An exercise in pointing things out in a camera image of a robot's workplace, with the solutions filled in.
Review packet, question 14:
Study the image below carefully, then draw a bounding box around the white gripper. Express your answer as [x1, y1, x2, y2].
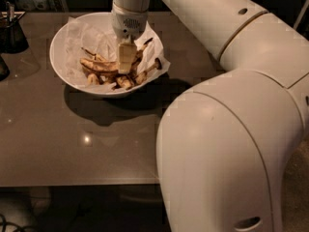
[111, 4, 148, 74]

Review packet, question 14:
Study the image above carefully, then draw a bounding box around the large brown spotted banana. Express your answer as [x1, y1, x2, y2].
[80, 38, 153, 76]

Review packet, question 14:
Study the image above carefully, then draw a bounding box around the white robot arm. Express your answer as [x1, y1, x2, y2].
[112, 0, 309, 232]

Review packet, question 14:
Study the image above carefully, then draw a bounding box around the small banana with stem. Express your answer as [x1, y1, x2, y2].
[134, 58, 162, 85]

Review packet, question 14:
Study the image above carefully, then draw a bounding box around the banana piece bottom centre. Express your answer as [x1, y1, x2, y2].
[116, 75, 134, 90]

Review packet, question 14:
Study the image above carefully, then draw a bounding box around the banana piece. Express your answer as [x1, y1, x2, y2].
[87, 73, 99, 85]
[116, 75, 134, 90]

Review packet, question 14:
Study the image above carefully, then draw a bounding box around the white ceramic bowl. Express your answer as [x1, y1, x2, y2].
[49, 13, 170, 99]

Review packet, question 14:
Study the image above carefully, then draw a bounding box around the banana piece bottom left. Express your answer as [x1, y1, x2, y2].
[87, 73, 99, 85]

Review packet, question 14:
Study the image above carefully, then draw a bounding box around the white crumpled paper liner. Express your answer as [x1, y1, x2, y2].
[62, 14, 170, 97]

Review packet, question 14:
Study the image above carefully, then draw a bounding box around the black mesh pen holder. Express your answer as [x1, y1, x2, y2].
[0, 2, 29, 54]

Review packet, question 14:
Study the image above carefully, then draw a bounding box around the dark round object left edge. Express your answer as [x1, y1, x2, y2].
[0, 56, 10, 81]

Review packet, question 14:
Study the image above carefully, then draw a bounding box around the black cable on floor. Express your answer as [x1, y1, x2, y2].
[0, 213, 46, 232]

